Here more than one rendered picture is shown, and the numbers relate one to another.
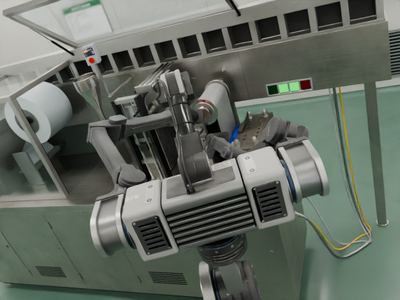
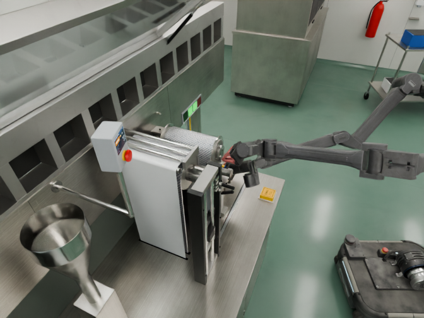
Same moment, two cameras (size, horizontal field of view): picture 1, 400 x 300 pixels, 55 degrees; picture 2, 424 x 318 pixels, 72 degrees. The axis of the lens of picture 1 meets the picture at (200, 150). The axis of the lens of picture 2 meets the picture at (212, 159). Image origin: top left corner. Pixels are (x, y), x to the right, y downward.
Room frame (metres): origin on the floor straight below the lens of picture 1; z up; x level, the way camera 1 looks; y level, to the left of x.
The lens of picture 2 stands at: (1.95, 0.95, 2.09)
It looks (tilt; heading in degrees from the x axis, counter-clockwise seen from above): 40 degrees down; 267
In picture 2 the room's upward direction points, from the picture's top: straight up
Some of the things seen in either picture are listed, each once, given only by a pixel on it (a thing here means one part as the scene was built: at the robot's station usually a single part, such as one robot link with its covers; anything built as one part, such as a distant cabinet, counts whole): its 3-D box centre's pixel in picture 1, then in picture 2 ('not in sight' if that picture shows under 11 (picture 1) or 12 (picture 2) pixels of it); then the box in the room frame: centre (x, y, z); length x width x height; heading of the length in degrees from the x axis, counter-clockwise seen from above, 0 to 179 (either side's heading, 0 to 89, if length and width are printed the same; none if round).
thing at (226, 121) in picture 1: (227, 123); not in sight; (1.95, -0.19, 1.11); 0.23 x 0.01 x 0.18; 153
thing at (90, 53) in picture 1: (90, 55); (115, 147); (2.14, 0.39, 1.66); 0.07 x 0.07 x 0.10; 81
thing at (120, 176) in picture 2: (102, 80); (124, 190); (2.15, 0.39, 1.51); 0.02 x 0.02 x 0.20
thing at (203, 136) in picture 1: (206, 149); (221, 189); (1.85, -0.03, 1.05); 0.06 x 0.05 x 0.31; 153
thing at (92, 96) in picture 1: (106, 128); (93, 294); (2.29, 0.51, 1.18); 0.14 x 0.14 x 0.57
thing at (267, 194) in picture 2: not in sight; (267, 194); (1.59, -0.12, 0.91); 0.07 x 0.07 x 0.02; 63
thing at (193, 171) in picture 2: (155, 106); (196, 174); (1.96, 0.15, 1.33); 0.06 x 0.06 x 0.06; 63
